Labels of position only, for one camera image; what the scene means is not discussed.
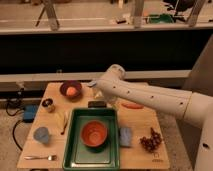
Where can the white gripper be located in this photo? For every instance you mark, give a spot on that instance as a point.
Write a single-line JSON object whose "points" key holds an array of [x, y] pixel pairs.
{"points": [[109, 98]]}

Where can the black eraser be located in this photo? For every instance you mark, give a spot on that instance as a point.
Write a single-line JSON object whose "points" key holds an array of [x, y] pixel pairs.
{"points": [[96, 104]]}

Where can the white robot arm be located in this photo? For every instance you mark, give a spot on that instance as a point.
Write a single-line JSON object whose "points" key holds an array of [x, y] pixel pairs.
{"points": [[192, 107]]}

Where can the red bowl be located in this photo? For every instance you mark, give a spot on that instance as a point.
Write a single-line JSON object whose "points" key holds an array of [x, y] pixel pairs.
{"points": [[94, 133]]}

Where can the dark purple bowl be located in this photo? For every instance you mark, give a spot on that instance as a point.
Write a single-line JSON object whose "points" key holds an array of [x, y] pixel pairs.
{"points": [[71, 83]]}

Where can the orange carrot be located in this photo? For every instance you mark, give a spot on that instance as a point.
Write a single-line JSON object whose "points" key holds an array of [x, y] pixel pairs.
{"points": [[132, 106]]}

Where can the blue sponge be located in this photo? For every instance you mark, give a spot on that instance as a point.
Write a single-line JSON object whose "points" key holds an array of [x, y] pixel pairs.
{"points": [[125, 136]]}

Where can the orange peach fruit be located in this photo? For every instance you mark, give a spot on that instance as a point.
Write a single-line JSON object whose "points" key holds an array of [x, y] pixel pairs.
{"points": [[71, 91]]}

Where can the yellow banana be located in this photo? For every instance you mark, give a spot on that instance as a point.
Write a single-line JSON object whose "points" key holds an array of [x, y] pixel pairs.
{"points": [[61, 120]]}

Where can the bunch of dark grapes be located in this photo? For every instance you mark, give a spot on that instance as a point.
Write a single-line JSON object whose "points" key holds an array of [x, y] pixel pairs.
{"points": [[152, 143]]}

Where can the small tin can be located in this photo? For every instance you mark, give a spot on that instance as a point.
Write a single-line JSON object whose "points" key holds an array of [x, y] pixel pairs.
{"points": [[48, 105]]}

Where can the green plastic tray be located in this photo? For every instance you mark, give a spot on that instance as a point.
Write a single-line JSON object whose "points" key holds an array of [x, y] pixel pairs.
{"points": [[79, 157]]}

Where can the blue plastic cup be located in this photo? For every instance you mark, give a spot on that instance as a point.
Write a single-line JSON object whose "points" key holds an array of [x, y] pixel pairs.
{"points": [[42, 135]]}

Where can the blue power box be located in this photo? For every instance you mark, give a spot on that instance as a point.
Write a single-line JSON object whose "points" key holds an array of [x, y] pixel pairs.
{"points": [[30, 113]]}

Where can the silver fork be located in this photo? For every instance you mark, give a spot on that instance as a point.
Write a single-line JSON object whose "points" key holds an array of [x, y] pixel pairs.
{"points": [[49, 158]]}

